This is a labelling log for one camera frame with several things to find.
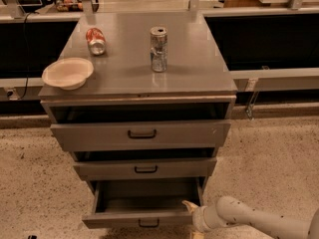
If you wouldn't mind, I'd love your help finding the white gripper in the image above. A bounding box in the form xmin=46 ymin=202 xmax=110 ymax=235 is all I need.
xmin=182 ymin=200 xmax=220 ymax=239

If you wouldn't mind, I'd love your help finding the grey bottom drawer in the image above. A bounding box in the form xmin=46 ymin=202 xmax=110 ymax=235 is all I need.
xmin=83 ymin=177 xmax=202 ymax=229

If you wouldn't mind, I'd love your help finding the grey drawer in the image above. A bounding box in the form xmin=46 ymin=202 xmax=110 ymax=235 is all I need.
xmin=83 ymin=177 xmax=202 ymax=229
xmin=51 ymin=119 xmax=230 ymax=151
xmin=74 ymin=158 xmax=216 ymax=181

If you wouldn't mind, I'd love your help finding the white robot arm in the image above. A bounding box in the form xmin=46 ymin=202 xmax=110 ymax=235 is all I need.
xmin=182 ymin=196 xmax=319 ymax=239

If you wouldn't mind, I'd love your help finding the grey middle drawer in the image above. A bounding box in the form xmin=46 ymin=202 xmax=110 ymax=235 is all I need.
xmin=74 ymin=158 xmax=216 ymax=181

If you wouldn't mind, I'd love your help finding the grey top drawer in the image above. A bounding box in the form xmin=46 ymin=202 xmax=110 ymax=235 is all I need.
xmin=51 ymin=119 xmax=230 ymax=151

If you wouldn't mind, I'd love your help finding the grey metal drawer cabinet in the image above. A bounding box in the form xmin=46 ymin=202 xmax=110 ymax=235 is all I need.
xmin=37 ymin=11 xmax=238 ymax=197

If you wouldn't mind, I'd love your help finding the silver upright can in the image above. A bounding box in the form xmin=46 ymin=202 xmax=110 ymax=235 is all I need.
xmin=150 ymin=26 xmax=167 ymax=73

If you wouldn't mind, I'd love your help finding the white paper bowl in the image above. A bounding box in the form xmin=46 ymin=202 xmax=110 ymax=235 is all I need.
xmin=42 ymin=58 xmax=94 ymax=90

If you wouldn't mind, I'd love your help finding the red soda can lying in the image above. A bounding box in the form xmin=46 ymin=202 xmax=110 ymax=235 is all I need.
xmin=86 ymin=28 xmax=106 ymax=56

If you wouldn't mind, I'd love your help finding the metal bracket on rail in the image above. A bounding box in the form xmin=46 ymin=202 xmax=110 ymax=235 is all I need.
xmin=245 ymin=78 xmax=259 ymax=120

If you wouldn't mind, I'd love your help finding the black hanging cable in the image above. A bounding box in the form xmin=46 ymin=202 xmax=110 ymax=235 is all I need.
xmin=18 ymin=12 xmax=33 ymax=101

